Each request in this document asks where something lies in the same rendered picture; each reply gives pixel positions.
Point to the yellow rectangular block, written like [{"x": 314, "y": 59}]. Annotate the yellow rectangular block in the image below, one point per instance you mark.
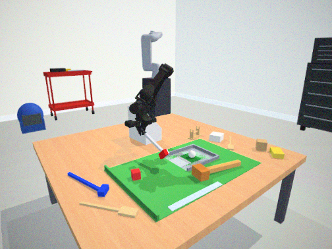
[{"x": 276, "y": 152}]

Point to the orange wooden mallet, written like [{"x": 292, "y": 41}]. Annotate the orange wooden mallet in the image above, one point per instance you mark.
[{"x": 203, "y": 173}]

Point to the white golf ball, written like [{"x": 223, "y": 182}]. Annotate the white golf ball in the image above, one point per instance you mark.
[{"x": 192, "y": 154}]

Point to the blue toy putter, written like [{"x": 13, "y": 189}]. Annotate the blue toy putter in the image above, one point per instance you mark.
[{"x": 101, "y": 191}]

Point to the tan cube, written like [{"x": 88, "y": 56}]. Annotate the tan cube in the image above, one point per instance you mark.
[{"x": 261, "y": 145}]

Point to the red cube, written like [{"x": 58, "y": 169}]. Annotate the red cube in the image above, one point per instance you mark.
[{"x": 135, "y": 174}]

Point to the green flat mat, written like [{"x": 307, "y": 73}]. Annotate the green flat mat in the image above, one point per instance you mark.
[{"x": 163, "y": 183}]

